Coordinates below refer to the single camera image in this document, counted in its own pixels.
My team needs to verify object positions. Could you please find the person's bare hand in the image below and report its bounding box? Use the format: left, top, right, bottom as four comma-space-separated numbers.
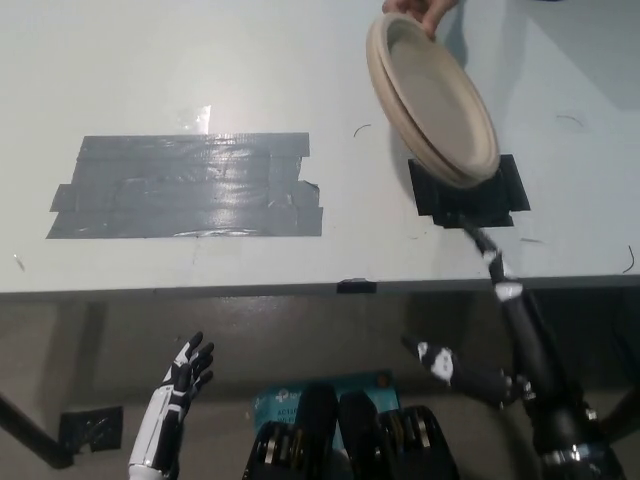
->
382, 0, 459, 39

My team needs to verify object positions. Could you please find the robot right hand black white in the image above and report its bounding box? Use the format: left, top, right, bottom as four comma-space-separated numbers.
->
401, 213, 601, 454

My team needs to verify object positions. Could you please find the robot left hand black white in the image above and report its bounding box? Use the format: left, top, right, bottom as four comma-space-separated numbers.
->
162, 329, 216, 412

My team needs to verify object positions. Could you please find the teal router box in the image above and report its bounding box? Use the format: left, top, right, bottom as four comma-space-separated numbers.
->
248, 368, 402, 454

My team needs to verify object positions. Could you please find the black tape floor patch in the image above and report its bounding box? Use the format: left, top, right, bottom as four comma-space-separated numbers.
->
59, 405, 125, 452

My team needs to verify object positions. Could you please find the black table leg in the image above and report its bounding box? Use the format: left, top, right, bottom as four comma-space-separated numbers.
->
0, 387, 77, 471

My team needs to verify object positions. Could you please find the small black tape strip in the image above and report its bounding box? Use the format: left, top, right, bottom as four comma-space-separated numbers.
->
336, 279, 378, 295

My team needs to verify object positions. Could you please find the grey duct tape patch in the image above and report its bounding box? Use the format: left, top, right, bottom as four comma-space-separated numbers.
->
44, 131, 325, 241

